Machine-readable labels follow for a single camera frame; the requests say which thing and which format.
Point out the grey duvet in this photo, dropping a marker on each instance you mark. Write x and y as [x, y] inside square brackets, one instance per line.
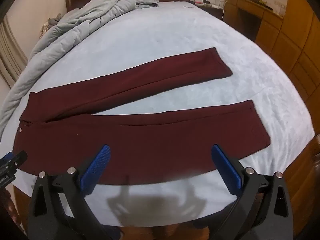
[75, 22]

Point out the wooden wardrobe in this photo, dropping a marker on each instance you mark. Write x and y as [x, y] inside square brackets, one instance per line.
[295, 42]

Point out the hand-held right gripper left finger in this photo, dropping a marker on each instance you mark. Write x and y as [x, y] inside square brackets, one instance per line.
[96, 170]

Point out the wooden desk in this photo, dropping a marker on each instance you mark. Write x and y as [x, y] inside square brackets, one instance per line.
[250, 10]

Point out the dark grey cloth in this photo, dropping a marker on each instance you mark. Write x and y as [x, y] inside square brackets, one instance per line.
[53, 21]

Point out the beige curtain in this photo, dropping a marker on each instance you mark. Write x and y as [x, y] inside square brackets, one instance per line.
[10, 55]

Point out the bed with light blue sheet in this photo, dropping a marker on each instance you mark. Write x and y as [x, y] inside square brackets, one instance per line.
[155, 40]

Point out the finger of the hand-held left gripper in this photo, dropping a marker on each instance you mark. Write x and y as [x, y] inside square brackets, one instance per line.
[16, 159]

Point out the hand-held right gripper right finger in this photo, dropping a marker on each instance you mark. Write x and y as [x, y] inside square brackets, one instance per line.
[226, 167]

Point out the maroon pants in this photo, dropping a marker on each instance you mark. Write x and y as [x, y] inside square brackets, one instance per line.
[155, 142]

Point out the dark nightstand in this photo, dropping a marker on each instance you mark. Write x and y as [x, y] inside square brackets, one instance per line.
[212, 9]

